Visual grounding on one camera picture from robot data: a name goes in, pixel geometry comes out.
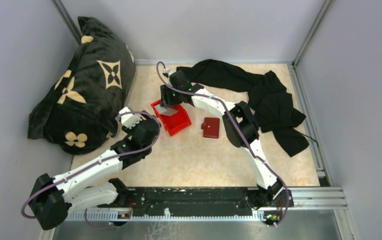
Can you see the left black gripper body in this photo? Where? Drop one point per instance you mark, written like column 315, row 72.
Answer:
column 131, row 131

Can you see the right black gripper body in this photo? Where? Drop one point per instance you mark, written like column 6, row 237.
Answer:
column 170, row 97

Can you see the red plastic bin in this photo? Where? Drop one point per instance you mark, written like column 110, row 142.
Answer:
column 175, row 123

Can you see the red leather card holder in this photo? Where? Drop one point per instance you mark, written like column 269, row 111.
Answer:
column 211, row 127

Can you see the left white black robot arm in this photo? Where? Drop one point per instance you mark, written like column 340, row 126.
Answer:
column 53, row 199

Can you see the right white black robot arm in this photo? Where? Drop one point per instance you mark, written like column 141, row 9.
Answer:
column 241, row 130

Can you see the stack of grey cards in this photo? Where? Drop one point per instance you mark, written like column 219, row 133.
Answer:
column 166, row 111

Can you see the black floral patterned pillow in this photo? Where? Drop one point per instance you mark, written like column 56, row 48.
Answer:
column 79, row 111

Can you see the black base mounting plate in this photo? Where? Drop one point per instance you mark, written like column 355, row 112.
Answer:
column 199, row 202

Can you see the black cloth garment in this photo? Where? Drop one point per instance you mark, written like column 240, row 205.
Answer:
column 273, row 106

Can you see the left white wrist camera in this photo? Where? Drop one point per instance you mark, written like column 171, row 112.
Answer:
column 127, row 118

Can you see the aluminium frame rail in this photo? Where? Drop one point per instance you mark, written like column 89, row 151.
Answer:
column 304, row 198

